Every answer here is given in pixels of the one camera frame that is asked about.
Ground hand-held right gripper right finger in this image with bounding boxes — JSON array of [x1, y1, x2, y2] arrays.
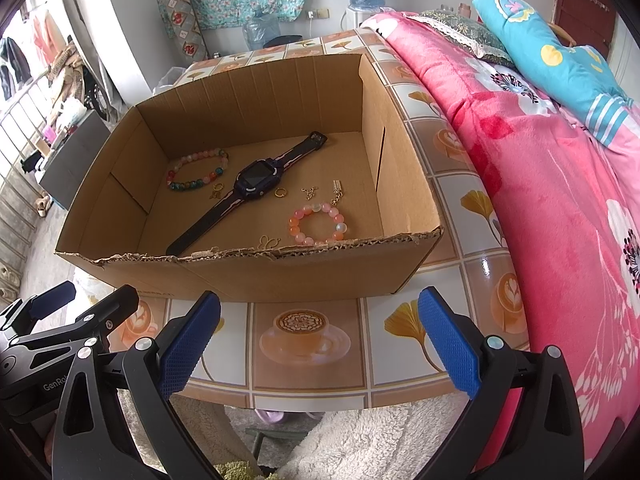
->
[[417, 285, 587, 480]]

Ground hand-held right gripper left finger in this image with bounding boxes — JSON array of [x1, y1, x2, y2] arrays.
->
[[51, 290, 237, 480]]

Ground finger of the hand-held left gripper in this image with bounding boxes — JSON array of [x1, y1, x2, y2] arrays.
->
[[0, 281, 77, 333], [12, 284, 141, 359]]

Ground brown cardboard box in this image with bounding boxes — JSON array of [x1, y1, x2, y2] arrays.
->
[[55, 52, 445, 303]]

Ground multicolour bead bracelet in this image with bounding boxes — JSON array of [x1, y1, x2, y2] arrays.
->
[[166, 147, 230, 193]]

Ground pink bead bracelet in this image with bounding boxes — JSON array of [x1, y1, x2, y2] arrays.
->
[[287, 202, 347, 247]]

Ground purple smartwatch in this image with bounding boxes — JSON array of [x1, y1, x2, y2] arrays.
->
[[166, 131, 328, 257]]

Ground ginkgo print tablecloth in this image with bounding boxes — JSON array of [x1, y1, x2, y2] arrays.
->
[[75, 27, 531, 413]]

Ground white fluffy blanket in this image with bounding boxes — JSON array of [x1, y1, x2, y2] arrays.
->
[[220, 392, 481, 480]]

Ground dark grey cabinet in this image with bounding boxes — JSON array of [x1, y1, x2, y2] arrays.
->
[[39, 109, 113, 211]]

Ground green shaggy cloth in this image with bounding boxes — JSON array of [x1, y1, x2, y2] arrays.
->
[[214, 461, 263, 480]]

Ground pink floral blanket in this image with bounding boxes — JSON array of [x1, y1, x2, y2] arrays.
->
[[360, 10, 640, 466]]

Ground metal railing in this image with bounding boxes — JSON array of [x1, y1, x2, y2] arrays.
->
[[0, 72, 66, 281]]

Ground white plastic bag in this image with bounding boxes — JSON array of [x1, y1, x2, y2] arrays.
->
[[151, 65, 187, 97]]

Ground pile of household clutter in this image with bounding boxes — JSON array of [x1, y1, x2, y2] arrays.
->
[[47, 42, 108, 126]]

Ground hanging clothes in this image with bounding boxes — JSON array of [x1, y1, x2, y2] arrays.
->
[[0, 7, 66, 101]]

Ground red flower patterned cushion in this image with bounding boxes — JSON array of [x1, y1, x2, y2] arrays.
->
[[164, 0, 210, 64]]

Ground grey curtain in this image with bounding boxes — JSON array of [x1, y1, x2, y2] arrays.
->
[[55, 0, 131, 121]]

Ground empty clear water jug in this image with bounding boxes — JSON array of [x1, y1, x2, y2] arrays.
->
[[242, 10, 282, 52]]

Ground green embroidered pillow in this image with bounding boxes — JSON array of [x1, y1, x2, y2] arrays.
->
[[406, 7, 517, 70]]

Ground blue cartoon pillow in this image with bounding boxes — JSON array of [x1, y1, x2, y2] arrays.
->
[[471, 0, 640, 150]]

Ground white water dispenser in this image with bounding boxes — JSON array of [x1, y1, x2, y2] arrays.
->
[[342, 6, 383, 31]]

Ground dark red door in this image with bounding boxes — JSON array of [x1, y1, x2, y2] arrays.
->
[[554, 0, 623, 61]]

